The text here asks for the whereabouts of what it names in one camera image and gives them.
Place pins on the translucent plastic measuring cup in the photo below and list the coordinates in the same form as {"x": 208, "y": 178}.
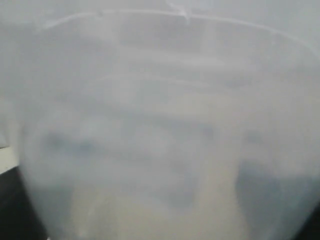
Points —
{"x": 164, "y": 119}

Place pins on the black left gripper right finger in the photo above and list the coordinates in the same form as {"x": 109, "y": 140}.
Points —
{"x": 311, "y": 229}

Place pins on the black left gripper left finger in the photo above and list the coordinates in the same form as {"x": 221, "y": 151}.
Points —
{"x": 18, "y": 220}

